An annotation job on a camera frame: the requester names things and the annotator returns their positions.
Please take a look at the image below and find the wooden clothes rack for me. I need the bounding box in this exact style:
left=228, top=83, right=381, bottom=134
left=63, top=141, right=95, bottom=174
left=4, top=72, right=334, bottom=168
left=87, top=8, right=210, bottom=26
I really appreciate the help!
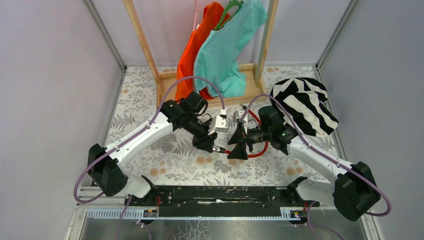
left=123, top=0, right=279, bottom=107

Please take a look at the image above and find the orange shirt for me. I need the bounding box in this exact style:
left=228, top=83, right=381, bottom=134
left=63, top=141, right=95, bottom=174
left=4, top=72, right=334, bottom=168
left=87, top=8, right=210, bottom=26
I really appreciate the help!
left=175, top=1, right=224, bottom=100

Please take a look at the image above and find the black white striped cloth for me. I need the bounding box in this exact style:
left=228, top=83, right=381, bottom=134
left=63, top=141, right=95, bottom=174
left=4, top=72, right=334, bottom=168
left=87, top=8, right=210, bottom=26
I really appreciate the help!
left=270, top=77, right=339, bottom=138

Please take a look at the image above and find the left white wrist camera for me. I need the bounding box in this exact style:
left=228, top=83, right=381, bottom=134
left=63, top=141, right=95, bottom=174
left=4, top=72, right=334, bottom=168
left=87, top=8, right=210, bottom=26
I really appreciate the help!
left=208, top=114, right=229, bottom=135

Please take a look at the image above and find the white slotted cable duct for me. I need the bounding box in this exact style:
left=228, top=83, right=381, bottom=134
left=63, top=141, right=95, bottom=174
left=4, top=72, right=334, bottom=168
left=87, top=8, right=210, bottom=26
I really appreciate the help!
left=86, top=208, right=159, bottom=220

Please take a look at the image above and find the pink clothes hanger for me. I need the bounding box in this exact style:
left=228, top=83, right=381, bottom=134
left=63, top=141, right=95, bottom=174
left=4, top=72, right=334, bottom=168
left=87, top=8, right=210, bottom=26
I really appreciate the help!
left=192, top=0, right=206, bottom=31

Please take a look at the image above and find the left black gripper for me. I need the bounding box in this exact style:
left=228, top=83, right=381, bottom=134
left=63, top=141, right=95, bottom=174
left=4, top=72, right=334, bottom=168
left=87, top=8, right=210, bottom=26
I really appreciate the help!
left=183, top=113, right=217, bottom=153

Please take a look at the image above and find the teal shirt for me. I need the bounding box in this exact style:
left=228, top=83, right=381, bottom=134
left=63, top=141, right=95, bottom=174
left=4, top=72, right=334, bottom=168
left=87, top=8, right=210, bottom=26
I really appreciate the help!
left=193, top=0, right=267, bottom=98

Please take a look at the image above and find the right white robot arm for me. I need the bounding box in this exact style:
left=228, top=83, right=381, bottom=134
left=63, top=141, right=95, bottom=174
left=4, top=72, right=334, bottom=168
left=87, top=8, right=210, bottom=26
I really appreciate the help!
left=227, top=106, right=382, bottom=221

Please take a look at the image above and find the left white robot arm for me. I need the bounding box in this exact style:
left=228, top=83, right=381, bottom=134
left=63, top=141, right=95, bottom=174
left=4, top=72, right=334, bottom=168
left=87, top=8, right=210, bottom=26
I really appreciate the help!
left=87, top=92, right=218, bottom=206

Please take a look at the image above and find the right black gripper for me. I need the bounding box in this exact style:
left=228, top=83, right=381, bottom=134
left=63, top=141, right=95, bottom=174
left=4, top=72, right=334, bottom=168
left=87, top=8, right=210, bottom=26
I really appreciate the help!
left=227, top=123, right=271, bottom=161

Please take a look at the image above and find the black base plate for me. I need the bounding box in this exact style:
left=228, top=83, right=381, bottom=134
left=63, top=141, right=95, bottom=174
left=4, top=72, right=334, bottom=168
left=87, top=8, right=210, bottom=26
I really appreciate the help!
left=124, top=185, right=312, bottom=219

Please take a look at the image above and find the green clothes hanger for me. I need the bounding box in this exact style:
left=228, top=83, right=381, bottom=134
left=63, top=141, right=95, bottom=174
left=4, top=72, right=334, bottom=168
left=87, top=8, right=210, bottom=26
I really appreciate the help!
left=213, top=0, right=244, bottom=31

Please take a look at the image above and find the floral table mat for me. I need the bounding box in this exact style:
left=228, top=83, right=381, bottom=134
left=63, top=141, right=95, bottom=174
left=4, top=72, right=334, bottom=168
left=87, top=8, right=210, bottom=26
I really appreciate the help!
left=106, top=66, right=325, bottom=186

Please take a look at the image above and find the red cable lock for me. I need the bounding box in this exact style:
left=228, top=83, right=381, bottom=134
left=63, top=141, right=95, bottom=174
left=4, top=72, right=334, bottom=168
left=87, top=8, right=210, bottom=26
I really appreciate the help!
left=213, top=110, right=269, bottom=159

